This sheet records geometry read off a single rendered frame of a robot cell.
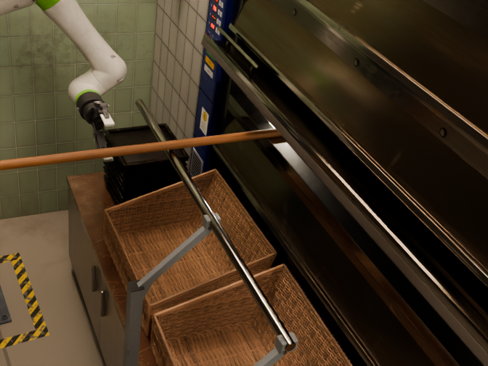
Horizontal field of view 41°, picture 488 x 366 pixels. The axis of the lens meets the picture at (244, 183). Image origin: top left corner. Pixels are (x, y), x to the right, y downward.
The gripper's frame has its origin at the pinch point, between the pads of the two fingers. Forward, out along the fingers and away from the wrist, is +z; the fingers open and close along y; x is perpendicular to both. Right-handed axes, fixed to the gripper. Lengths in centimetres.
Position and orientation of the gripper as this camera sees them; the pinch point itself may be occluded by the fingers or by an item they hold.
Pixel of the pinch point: (108, 141)
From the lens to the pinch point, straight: 215.4
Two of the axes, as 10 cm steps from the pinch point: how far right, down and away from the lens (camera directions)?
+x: -9.0, 1.4, -4.2
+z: 4.1, 5.7, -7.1
